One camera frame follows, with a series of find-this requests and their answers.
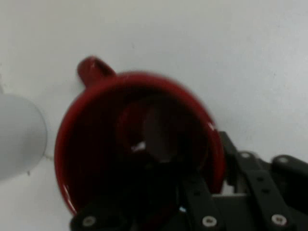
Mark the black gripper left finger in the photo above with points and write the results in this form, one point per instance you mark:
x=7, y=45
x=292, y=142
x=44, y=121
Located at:
x=204, y=204

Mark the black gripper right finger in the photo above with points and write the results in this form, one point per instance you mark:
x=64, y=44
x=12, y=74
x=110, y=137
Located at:
x=279, y=187

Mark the red enamel mug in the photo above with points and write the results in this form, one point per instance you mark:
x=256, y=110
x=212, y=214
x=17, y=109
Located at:
x=96, y=113

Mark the white enamel mug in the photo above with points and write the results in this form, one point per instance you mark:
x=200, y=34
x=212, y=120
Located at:
x=19, y=134

